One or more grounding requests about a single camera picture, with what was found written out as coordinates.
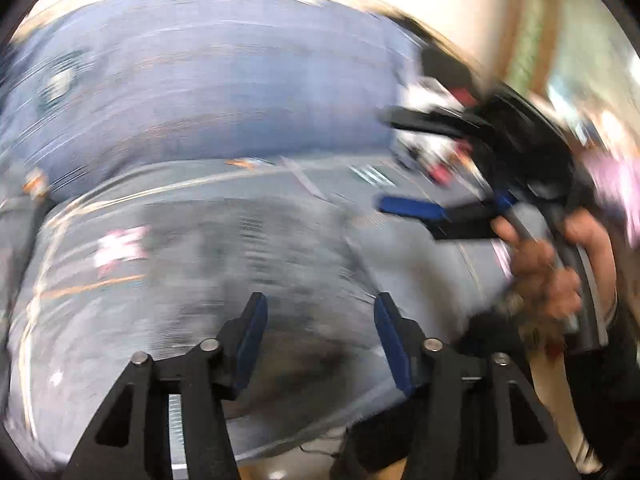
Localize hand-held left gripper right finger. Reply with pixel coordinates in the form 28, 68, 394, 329
373, 292, 581, 480

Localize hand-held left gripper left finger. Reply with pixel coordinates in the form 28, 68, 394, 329
60, 292, 269, 480

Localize grey denim pants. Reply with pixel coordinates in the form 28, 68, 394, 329
135, 197, 401, 461

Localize person's right hand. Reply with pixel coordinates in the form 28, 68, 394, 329
492, 210, 617, 333

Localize grey star printed bed sheet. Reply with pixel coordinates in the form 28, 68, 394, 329
0, 155, 516, 476

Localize blue plaid quilt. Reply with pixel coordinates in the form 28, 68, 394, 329
0, 0, 426, 201

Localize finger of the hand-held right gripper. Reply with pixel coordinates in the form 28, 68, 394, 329
377, 194, 518, 242
384, 104, 481, 142

